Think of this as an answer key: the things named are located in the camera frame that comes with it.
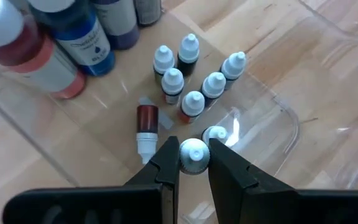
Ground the small dark green dropper bottle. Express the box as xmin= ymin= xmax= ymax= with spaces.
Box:
xmin=178 ymin=138 xmax=211 ymax=175

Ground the large purple food coloring bottle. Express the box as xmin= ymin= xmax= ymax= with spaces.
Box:
xmin=90 ymin=0 xmax=141 ymax=50

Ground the large blue food coloring bottle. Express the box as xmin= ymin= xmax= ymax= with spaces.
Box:
xmin=26 ymin=0 xmax=117 ymax=77

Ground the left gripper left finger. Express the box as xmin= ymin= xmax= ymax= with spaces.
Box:
xmin=122 ymin=136 xmax=181 ymax=224

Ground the small red dropper bottle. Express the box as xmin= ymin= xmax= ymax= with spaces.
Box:
xmin=177 ymin=90 xmax=206 ymax=124
xmin=161 ymin=67 xmax=185 ymax=105

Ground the small dark blue dropper bottle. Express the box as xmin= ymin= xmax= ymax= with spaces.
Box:
xmin=200 ymin=72 xmax=227 ymax=108

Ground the large red food coloring bottle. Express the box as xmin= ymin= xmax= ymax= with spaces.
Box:
xmin=0 ymin=0 xmax=86 ymax=100

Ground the small teal dropper bottle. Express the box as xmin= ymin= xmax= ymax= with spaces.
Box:
xmin=219 ymin=51 xmax=247 ymax=91

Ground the small orange dropper bottle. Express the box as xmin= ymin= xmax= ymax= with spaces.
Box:
xmin=135 ymin=104 xmax=160 ymax=165

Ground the large black food coloring bottle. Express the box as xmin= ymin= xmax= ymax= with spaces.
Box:
xmin=132 ymin=0 xmax=163 ymax=26

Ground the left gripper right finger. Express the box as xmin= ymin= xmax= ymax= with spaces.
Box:
xmin=208 ymin=139 xmax=298 ymax=224

